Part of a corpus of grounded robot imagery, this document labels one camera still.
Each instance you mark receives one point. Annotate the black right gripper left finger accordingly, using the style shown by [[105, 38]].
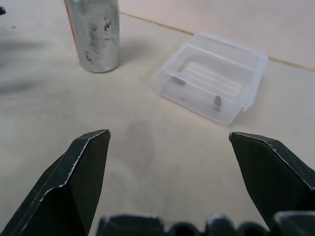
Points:
[[66, 191]]

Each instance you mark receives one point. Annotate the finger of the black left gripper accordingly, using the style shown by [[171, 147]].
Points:
[[2, 10]]

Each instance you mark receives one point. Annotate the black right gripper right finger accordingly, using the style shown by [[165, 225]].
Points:
[[273, 177]]

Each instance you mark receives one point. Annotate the silver cylinder with red stripe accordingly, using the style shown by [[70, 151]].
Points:
[[98, 37]]

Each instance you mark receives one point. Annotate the clear plastic box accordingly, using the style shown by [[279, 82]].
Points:
[[211, 73]]

